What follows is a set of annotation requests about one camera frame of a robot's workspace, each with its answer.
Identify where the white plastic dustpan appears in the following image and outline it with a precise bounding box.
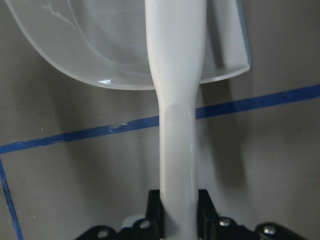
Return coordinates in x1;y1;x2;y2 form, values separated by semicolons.
6;0;252;240

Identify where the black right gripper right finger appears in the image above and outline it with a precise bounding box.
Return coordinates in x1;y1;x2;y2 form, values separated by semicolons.
197;189;218;238

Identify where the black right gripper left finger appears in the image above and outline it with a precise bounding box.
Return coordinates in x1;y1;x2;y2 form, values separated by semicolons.
145;189;164;238

